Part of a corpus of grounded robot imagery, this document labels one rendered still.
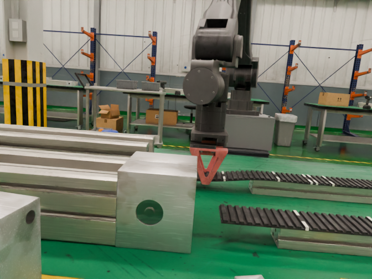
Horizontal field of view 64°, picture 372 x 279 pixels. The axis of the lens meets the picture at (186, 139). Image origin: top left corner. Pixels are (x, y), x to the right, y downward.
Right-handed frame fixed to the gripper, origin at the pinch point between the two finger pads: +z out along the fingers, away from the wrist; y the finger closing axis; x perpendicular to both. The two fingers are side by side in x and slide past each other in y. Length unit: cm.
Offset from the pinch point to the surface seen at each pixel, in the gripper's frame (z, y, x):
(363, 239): 0.0, 20.7, 19.4
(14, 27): -63, -267, -207
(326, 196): 1.7, 1.7, 22.9
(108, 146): -5.5, 4.9, -17.8
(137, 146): -5.9, 4.9, -12.6
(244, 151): 3.0, -37.9, 13.4
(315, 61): -92, -746, 285
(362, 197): 1.3, 1.6, 29.4
